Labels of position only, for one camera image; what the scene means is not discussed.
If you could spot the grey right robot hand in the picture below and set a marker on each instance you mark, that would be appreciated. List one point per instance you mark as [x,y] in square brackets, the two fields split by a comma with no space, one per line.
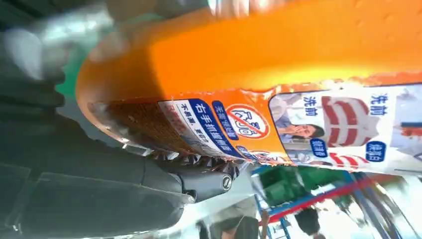
[85,198]

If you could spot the blue and red rack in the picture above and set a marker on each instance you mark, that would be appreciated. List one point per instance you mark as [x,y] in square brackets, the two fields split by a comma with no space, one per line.
[316,198]

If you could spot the person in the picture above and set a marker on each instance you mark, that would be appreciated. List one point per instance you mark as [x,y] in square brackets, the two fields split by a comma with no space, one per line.
[308,221]
[237,221]

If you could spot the green crate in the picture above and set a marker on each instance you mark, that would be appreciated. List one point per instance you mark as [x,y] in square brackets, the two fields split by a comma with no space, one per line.
[283,184]

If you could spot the green table mat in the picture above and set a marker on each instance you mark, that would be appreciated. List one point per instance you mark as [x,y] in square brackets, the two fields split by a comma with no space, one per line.
[67,82]

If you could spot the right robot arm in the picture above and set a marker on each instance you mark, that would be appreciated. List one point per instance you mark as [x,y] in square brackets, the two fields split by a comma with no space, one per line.
[29,92]

